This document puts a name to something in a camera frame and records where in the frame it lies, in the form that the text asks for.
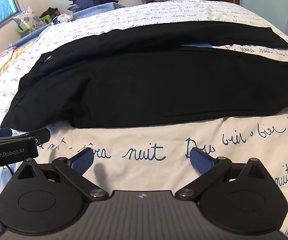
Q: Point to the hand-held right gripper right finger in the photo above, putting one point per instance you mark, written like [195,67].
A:
[201,161]

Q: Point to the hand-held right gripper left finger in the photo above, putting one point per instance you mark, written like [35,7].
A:
[81,160]

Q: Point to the black pants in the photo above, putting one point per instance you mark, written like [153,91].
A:
[146,85]

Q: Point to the white script-printed bed cover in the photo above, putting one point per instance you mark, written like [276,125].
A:
[146,140]

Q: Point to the floral patterned quilt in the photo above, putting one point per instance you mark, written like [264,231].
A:
[6,60]

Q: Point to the green plastic seat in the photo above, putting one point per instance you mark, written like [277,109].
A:
[23,29]

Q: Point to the floral pillow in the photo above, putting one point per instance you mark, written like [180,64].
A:
[28,17]

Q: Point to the white and black bag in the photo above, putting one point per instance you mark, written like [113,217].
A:
[63,18]

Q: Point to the dark brown cloth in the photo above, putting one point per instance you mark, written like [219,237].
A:
[50,12]

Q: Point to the light blue blanket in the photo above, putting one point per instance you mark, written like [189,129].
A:
[101,7]

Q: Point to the navy blue garment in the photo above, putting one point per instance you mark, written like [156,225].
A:
[96,0]

